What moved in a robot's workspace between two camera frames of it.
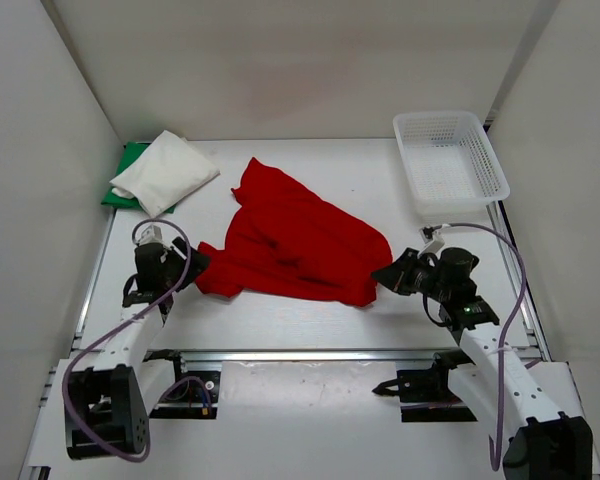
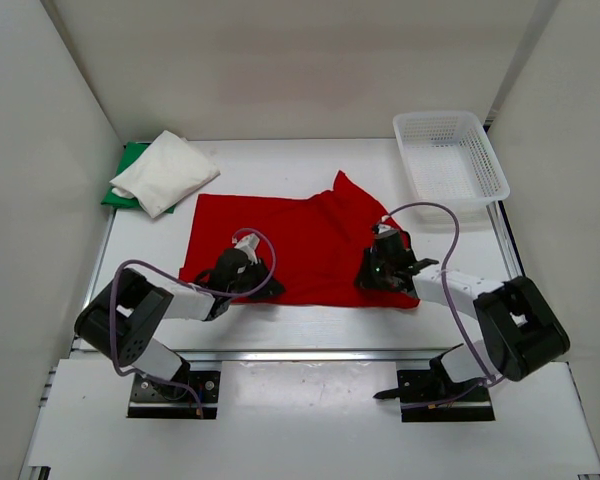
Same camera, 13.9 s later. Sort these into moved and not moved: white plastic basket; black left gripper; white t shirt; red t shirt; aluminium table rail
Moved: black left gripper; red t shirt
Not moved: white t shirt; white plastic basket; aluminium table rail
